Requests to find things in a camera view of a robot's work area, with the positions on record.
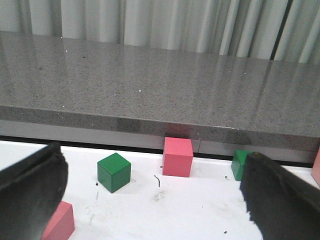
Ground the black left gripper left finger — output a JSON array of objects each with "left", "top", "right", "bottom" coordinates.
[{"left": 0, "top": 142, "right": 68, "bottom": 240}]

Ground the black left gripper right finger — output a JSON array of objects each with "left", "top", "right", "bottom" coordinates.
[{"left": 240, "top": 152, "right": 320, "bottom": 240}]

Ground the pink cube near front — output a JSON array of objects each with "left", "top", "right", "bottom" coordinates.
[{"left": 41, "top": 201, "right": 75, "bottom": 240}]

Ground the pink plastic bin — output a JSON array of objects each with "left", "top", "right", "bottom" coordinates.
[{"left": 311, "top": 148, "right": 320, "bottom": 186}]

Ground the green cube near bin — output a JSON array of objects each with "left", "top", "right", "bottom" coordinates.
[{"left": 231, "top": 150, "right": 253, "bottom": 182}]

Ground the green cube left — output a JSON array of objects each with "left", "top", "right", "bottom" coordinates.
[{"left": 97, "top": 153, "right": 132, "bottom": 193}]

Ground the grey stone counter ledge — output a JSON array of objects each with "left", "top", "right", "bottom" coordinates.
[{"left": 0, "top": 31, "right": 320, "bottom": 163}]

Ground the pink cube by ledge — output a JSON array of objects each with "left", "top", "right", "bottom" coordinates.
[{"left": 162, "top": 137, "right": 194, "bottom": 178}]

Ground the grey curtain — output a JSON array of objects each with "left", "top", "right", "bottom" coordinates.
[{"left": 0, "top": 0, "right": 320, "bottom": 65}]

